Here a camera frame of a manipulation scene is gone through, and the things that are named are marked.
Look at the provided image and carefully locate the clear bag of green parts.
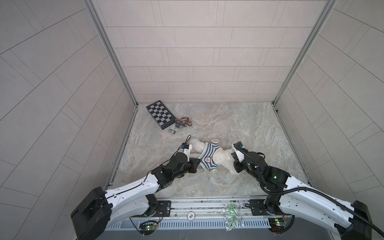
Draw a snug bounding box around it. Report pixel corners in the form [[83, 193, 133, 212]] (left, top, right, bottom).
[[224, 204, 245, 231]]

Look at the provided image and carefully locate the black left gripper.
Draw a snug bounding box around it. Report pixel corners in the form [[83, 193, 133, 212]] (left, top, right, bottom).
[[169, 158, 201, 180]]

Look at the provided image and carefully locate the black white chessboard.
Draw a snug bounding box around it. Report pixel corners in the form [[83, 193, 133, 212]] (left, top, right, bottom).
[[146, 100, 176, 130]]

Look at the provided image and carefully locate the left green circuit board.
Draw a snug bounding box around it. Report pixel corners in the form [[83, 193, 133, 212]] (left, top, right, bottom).
[[139, 220, 159, 236]]

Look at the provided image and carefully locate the aluminium front mounting rail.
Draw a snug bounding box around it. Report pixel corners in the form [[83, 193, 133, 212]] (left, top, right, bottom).
[[86, 195, 335, 223]]

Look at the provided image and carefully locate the left aluminium corner post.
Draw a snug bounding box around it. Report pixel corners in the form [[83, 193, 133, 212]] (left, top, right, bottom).
[[83, 0, 139, 108]]

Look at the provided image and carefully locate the right aluminium corner post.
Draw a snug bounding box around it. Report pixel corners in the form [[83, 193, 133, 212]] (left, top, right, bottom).
[[273, 0, 338, 108]]

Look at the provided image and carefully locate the black corrugated cable conduit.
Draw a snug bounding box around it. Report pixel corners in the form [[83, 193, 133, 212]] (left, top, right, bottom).
[[233, 143, 384, 238]]

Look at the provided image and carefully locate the white fluffy teddy bear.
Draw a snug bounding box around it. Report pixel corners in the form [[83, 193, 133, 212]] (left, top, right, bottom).
[[190, 139, 237, 174]]

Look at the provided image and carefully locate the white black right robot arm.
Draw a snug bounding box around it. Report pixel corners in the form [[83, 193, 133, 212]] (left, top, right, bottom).
[[232, 150, 384, 240]]

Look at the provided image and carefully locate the blue white striped knit sweater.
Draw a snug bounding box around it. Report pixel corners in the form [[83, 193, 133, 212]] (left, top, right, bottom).
[[199, 140, 220, 171]]

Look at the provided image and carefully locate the round silver rail knob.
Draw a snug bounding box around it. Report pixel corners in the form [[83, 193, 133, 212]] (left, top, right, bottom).
[[187, 211, 196, 221]]

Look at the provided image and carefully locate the aluminium corner post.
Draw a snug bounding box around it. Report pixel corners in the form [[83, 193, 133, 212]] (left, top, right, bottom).
[[273, 0, 338, 108], [83, 0, 139, 108]]

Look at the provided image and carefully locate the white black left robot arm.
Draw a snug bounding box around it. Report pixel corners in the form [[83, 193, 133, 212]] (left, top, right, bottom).
[[71, 153, 201, 240]]

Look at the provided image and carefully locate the bag of colourful small parts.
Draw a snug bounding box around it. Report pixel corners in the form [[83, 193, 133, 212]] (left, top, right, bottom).
[[175, 117, 193, 128]]

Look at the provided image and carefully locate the right circuit board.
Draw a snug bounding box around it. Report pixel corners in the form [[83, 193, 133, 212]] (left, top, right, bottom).
[[268, 218, 287, 233]]

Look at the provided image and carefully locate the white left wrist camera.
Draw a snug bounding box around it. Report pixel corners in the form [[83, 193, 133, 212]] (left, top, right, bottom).
[[181, 142, 192, 162]]

